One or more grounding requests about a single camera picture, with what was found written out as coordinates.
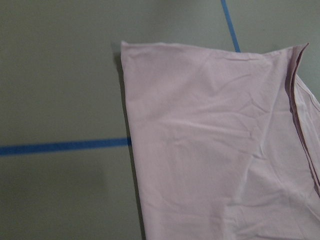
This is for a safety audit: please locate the pink printed t-shirt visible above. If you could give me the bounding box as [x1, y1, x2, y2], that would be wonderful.
[121, 42, 320, 240]

